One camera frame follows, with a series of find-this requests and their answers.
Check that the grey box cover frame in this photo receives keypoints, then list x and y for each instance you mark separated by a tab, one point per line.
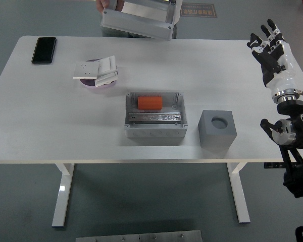
136	25

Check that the silver metal mounting rail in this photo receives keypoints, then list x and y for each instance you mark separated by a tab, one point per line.
156	117

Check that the black smartphone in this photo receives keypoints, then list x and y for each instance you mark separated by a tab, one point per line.
43	50

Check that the person's right hand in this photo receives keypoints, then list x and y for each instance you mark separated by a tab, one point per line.
102	5

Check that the transparent hinged box lid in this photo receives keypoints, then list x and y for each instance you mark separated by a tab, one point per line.
141	7

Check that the orange cylindrical battery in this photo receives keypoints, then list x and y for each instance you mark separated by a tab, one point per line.
149	102

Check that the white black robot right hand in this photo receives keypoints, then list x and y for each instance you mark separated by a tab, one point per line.
282	78

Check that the grey block with round hole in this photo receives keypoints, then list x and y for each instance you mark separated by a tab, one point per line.
212	136

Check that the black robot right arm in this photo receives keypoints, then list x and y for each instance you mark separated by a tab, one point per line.
293	108

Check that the purple shallow bowl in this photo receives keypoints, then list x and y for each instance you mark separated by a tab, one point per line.
91	85

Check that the grey metal plate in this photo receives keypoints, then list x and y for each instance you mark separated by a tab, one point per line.
139	237

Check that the white table leg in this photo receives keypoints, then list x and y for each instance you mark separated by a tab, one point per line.
61	196
240	196

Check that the black table control panel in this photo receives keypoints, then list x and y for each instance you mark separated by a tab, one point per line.
274	165

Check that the brown floor sign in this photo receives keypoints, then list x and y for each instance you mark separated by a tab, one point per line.
199	10

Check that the white wall socket panel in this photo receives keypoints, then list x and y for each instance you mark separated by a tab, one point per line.
86	70

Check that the white wall switch panel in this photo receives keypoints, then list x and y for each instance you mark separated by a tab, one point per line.
107	64
106	80

